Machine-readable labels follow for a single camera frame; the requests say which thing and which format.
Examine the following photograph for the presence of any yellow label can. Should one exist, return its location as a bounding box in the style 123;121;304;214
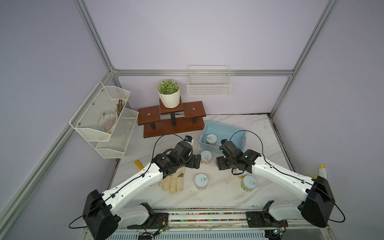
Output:
232;169;249;179

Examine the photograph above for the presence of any tan label can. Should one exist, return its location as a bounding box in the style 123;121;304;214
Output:
206;134;218;146

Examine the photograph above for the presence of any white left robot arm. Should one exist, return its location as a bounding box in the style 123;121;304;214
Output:
82;141;201;240

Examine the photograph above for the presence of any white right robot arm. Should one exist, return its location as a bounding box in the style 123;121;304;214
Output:
217;140;336;228

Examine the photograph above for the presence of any light blue plastic basket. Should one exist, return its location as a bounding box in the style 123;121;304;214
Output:
198;120;247;155

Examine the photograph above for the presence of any cream work glove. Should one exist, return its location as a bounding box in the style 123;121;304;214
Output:
159;167;186;195

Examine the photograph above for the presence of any green label can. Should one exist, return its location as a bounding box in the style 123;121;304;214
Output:
241;175;257;192

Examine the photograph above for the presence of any brown wooden riser shelf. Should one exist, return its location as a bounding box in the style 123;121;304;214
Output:
138;101;206;139

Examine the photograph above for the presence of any potted succulent white pot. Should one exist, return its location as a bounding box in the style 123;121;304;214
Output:
158;79;180;109

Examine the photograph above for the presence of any yellow spray bottle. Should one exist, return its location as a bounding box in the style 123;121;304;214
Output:
313;165;328;180

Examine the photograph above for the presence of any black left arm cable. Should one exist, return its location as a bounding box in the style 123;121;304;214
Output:
68;133;187;230

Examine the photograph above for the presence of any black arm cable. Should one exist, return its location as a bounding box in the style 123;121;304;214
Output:
229;129;346;224
68;133;187;230

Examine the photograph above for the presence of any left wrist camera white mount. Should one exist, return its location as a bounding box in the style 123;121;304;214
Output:
184;135;194;146

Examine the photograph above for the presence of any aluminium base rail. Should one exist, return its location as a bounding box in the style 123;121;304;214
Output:
80;206;337;240

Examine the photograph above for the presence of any white perforated wall rack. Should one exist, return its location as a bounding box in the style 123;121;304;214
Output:
69;82;139;159

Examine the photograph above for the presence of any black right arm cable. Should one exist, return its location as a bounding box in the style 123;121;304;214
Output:
229;129;346;224

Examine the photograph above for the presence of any white wire wall basket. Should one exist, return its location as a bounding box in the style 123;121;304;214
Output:
187;65;232;97

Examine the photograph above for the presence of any aluminium frame post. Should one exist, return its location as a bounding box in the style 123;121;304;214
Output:
74;0;115;72

